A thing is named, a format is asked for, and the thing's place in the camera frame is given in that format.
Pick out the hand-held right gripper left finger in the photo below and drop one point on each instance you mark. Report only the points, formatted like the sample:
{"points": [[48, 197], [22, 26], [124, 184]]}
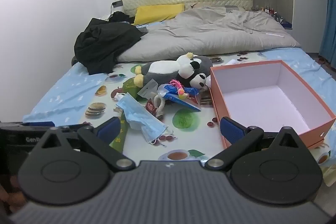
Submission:
{"points": [[107, 128]]}

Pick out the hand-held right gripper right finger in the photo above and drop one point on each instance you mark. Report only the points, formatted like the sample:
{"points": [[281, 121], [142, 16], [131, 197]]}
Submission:
{"points": [[233, 132]]}

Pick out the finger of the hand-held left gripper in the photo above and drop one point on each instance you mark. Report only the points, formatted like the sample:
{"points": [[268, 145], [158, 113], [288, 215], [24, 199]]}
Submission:
{"points": [[39, 124]]}

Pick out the blue face mask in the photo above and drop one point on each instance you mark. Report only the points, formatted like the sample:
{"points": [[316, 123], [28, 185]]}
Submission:
{"points": [[141, 116]]}

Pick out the orange cardboard box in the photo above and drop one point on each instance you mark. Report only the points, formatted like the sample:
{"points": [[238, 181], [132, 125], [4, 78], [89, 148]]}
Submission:
{"points": [[262, 98]]}

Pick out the red snack packet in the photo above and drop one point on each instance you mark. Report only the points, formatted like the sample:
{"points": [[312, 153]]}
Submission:
{"points": [[151, 108]]}

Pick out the white cloth loop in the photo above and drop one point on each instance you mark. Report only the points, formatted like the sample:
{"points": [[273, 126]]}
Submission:
{"points": [[160, 108]]}

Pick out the grey zip bag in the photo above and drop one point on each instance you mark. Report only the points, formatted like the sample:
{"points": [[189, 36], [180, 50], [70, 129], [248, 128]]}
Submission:
{"points": [[148, 88]]}

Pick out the blue snack packet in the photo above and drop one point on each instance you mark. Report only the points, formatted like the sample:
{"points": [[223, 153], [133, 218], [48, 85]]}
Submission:
{"points": [[183, 102]]}

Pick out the pink yellow small toy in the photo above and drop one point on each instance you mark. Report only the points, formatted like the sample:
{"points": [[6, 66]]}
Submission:
{"points": [[176, 83]]}

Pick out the panda plush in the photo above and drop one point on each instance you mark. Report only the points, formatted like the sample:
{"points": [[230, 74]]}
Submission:
{"points": [[187, 70]]}

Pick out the person's left hand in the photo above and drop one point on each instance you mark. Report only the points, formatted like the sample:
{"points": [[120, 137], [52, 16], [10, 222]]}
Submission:
{"points": [[13, 197]]}

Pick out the white paper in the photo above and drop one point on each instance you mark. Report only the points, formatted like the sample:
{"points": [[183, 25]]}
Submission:
{"points": [[236, 61]]}

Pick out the grey penguin plush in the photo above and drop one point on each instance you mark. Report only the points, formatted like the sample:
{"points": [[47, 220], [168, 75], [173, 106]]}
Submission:
{"points": [[162, 70]]}

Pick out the black clothing pile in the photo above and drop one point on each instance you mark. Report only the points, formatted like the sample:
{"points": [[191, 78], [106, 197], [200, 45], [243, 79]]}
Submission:
{"points": [[105, 43]]}

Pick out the grey duvet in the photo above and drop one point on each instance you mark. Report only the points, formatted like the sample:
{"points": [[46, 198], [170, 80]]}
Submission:
{"points": [[210, 29]]}

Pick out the small black cloth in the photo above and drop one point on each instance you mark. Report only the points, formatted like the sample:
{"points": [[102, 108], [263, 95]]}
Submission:
{"points": [[120, 16]]}

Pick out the brown slipper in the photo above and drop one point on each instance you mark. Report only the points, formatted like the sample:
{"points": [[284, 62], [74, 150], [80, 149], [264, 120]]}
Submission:
{"points": [[323, 60]]}

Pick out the blue storage tray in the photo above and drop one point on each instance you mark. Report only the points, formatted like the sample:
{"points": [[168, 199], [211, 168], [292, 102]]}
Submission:
{"points": [[284, 22]]}

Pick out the yellow pillow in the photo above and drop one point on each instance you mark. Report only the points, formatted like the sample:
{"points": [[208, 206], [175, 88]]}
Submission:
{"points": [[155, 12]]}

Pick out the row of small bottles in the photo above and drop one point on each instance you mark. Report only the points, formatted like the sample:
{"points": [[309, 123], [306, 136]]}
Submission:
{"points": [[267, 11]]}

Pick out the beige printed pillow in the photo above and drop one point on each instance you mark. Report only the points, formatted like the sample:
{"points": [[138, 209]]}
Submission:
{"points": [[199, 5]]}

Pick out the blue curtain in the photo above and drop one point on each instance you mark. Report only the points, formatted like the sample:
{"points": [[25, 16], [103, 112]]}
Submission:
{"points": [[329, 29]]}

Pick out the black wall power strip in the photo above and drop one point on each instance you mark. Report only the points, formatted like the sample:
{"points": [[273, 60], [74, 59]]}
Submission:
{"points": [[117, 3]]}

